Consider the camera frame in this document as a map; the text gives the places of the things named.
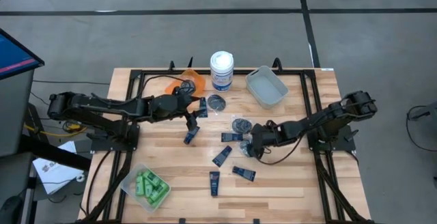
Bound orange plastic bin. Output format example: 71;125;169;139
165;68;207;98

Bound black side desk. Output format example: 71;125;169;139
18;134;92;172

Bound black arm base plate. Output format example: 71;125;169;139
90;123;141;152
307;124;357;152

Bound grey cabinet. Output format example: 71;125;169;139
0;69;35;156

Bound yellow floor cable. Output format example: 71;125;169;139
23;123;88;139

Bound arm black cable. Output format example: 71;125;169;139
90;74;187;107
255;135;306;166

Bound white wipes canister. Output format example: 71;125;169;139
209;50;235;93

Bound black floor cable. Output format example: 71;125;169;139
405;104;437;153
32;79;110;85

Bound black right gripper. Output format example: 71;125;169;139
246;121;286;160

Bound grey plastic bin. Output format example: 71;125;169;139
244;65;290;110

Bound dark blue toiletry tube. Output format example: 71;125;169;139
209;171;221;197
212;145;234;168
221;132;244;143
183;125;201;145
231;165;257;182
198;96;209;119

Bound blue screen monitor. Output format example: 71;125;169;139
0;28;46;81

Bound clear plastic bin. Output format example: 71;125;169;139
119;163;172;214

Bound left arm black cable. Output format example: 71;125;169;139
90;74;187;107

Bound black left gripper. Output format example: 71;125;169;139
149;90;206;132

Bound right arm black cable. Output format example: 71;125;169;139
255;135;306;166

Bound black aluminium table frame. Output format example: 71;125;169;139
77;57;371;224

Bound white printed papers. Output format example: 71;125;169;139
32;140;85;195

